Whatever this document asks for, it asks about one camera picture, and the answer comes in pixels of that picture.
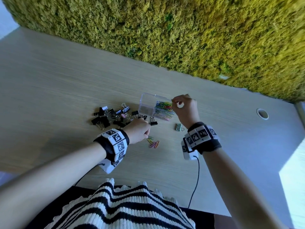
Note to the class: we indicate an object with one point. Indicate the person's left hand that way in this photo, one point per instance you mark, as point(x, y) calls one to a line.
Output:
point(137, 131)

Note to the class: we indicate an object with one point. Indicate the person's right hand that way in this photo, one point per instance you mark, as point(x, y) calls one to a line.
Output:
point(189, 112)

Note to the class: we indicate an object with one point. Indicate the person's right fingers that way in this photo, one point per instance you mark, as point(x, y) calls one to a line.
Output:
point(177, 102)

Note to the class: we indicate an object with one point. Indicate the person's left fingers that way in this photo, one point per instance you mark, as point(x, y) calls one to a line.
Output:
point(145, 129)

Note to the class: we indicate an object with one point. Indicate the clear plastic box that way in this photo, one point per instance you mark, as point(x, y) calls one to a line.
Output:
point(149, 106)

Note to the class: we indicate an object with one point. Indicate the person's right forearm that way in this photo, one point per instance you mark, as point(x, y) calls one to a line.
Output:
point(236, 186)

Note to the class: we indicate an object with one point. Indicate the person's left forearm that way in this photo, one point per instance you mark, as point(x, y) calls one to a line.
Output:
point(52, 178)

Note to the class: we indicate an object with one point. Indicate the green paper clip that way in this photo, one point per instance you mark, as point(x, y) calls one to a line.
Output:
point(150, 138)

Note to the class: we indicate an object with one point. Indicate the small black binder clip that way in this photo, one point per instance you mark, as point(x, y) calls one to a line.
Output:
point(154, 122)

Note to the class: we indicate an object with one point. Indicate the heap of coloured paper clips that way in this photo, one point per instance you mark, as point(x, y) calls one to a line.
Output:
point(163, 109)

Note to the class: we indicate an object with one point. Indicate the pink paper clip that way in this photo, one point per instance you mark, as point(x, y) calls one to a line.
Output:
point(152, 144)

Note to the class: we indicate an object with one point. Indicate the orange paper clip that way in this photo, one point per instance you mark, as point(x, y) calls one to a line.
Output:
point(156, 144)

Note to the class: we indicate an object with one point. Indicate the green binder clip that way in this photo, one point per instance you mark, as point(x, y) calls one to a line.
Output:
point(180, 127)

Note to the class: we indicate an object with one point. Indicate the left wrist marker band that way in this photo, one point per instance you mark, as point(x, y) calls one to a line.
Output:
point(116, 143)

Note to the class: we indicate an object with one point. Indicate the wrist marker band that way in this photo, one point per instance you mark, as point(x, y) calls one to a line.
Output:
point(116, 143)
point(200, 138)

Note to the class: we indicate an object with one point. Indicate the right wrist marker band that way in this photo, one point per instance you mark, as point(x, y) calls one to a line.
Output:
point(200, 138)

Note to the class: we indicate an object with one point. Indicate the pile of black binder clips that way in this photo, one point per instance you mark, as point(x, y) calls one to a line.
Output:
point(104, 118)

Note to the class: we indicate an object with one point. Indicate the black and white striped sweater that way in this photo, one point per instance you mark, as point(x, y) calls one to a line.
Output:
point(124, 207)

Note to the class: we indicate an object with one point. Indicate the green moss wall panel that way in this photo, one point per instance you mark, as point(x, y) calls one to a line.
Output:
point(181, 33)

